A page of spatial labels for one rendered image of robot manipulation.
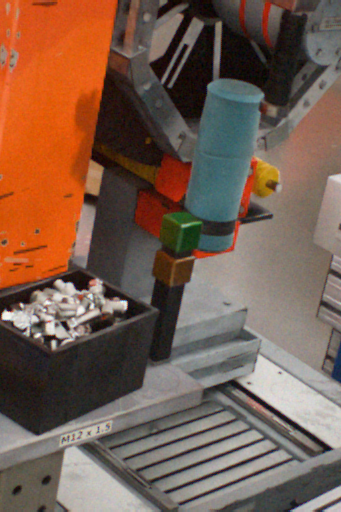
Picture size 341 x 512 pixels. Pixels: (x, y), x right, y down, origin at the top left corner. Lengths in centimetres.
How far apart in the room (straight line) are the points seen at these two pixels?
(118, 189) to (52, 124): 68
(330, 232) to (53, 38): 41
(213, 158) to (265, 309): 108
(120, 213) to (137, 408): 73
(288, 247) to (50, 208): 171
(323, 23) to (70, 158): 49
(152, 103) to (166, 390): 50
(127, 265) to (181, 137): 35
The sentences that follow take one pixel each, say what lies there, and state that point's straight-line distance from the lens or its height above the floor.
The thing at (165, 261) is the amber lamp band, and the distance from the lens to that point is 169.
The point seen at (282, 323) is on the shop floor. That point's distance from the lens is 297.
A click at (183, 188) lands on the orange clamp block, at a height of 53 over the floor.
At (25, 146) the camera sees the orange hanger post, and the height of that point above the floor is 72.
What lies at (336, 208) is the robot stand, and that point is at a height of 74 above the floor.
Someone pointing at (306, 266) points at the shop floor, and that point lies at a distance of 328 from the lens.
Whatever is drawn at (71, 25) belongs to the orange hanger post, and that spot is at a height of 88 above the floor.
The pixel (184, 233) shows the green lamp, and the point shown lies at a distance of 166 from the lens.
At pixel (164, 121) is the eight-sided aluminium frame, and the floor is 66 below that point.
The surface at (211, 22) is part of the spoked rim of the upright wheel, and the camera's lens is 219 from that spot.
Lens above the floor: 130
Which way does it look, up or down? 24 degrees down
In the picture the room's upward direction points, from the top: 12 degrees clockwise
